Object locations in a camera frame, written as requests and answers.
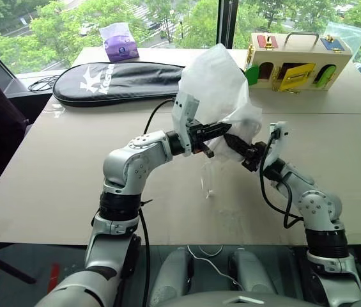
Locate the black racket bag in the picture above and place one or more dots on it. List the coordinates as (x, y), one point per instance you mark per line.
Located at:
(129, 83)

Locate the silver robot leg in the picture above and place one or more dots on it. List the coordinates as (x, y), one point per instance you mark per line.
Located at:
(172, 275)
(250, 272)

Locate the clear zip plastic bag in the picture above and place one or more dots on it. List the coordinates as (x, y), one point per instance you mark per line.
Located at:
(349, 35)

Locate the silver left robot leg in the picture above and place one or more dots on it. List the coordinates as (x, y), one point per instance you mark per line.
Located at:
(172, 275)

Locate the purple tissue pack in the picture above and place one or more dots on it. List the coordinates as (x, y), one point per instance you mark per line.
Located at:
(121, 48)

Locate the wooden lock box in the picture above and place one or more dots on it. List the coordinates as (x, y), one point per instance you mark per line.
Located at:
(295, 54)

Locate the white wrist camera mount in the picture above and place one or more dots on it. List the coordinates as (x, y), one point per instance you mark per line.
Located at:
(280, 136)
(185, 107)

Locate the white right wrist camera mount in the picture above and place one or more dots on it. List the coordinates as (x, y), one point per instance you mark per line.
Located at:
(280, 136)

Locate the dark window pillar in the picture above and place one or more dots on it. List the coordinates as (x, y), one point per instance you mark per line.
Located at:
(228, 22)

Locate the silver right robot leg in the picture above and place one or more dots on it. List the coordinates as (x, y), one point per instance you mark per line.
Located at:
(250, 272)

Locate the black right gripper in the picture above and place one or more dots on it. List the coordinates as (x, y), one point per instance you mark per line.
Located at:
(254, 157)

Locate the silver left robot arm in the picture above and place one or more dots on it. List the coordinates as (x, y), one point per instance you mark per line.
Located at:
(126, 160)

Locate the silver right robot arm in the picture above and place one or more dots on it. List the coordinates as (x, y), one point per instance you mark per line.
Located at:
(317, 204)

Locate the black table frame bar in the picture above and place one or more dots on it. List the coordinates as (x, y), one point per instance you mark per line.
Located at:
(7, 268)

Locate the grey robot torso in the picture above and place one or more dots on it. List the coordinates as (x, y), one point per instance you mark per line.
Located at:
(241, 302)

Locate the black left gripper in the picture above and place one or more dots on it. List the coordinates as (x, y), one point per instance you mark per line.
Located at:
(196, 137)

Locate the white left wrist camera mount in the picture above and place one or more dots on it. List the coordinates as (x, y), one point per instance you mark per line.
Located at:
(185, 107)

